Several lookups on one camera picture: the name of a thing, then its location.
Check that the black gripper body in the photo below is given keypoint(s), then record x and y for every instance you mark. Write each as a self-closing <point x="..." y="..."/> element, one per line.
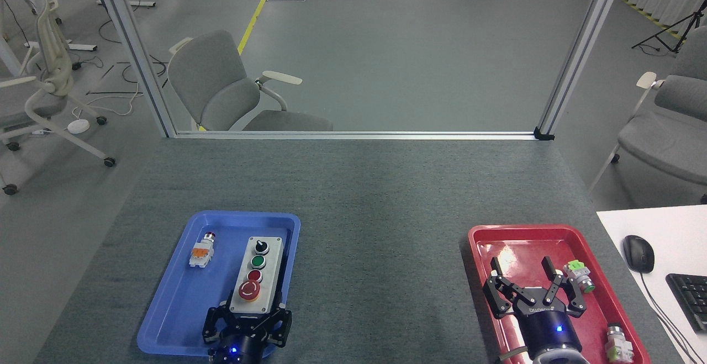
<point x="243" y="346"/>
<point x="549" y="328"/>

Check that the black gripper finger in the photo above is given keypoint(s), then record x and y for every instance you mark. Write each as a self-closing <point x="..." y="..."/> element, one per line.
<point x="504" y="292"/>
<point x="216" y="325"/>
<point x="279" y="324"/>
<point x="569" y="295"/>

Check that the grey control box with buttons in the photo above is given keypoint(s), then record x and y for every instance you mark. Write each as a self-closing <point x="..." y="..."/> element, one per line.
<point x="258" y="275"/>

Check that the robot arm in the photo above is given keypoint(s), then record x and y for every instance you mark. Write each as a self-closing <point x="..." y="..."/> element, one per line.
<point x="558" y="357"/>

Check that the silver push button green block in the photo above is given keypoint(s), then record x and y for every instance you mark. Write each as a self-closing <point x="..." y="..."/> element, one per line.
<point x="620" y="343"/>

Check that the red push button orange block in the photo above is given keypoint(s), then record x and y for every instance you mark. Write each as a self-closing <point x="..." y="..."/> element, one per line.
<point x="201" y="252"/>

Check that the red plastic tray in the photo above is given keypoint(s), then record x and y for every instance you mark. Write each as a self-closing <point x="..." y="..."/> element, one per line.
<point x="591" y="320"/>

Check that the blue plastic tray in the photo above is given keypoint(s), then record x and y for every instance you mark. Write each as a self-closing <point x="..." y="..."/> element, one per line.
<point x="177" y="309"/>

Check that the black computer mouse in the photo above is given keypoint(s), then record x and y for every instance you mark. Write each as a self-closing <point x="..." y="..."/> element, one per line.
<point x="638" y="253"/>

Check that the black keyboard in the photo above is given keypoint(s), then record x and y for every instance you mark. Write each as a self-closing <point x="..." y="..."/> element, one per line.
<point x="691" y="300"/>

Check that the white desk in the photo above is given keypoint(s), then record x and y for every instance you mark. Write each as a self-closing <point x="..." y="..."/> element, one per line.
<point x="674" y="226"/>

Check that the grey chair with white armrest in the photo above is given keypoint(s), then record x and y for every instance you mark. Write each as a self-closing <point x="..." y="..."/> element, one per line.
<point x="663" y="143"/>

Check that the grey office chair white armrests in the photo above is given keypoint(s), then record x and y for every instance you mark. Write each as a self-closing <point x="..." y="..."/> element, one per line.
<point x="221" y="88"/>

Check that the white round floor socket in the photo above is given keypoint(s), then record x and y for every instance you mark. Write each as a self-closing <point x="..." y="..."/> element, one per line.
<point x="78" y="126"/>

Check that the black tripod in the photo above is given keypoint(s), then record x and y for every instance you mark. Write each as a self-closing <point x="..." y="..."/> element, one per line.
<point x="676" y="32"/>

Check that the white mesh office chair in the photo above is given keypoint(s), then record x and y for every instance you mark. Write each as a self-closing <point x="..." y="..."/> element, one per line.
<point x="49" y="71"/>

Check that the white desk foot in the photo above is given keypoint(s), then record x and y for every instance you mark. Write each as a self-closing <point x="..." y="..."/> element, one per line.
<point x="66" y="46"/>

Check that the green push button switch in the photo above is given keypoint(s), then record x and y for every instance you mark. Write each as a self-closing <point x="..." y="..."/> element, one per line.
<point x="579" y="275"/>

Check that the black corner bracket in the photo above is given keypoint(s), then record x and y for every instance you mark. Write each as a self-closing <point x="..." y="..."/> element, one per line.
<point x="544" y="134"/>

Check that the silver aluminium rail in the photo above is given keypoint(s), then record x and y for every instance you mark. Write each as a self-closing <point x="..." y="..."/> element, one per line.
<point x="353" y="135"/>

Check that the silver aluminium post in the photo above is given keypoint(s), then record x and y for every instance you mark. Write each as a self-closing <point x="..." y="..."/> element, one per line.
<point x="132" y="49"/>
<point x="580" y="49"/>

